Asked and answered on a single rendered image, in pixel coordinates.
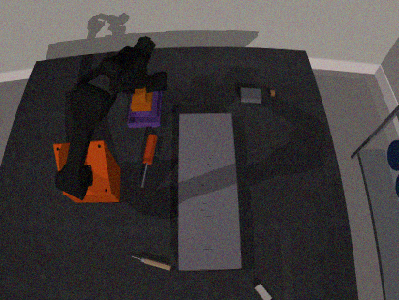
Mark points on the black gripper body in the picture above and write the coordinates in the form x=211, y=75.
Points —
x=158, y=81

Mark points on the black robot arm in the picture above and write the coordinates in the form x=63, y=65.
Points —
x=90, y=104

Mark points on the grey rectangular floor panel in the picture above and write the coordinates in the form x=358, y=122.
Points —
x=208, y=229

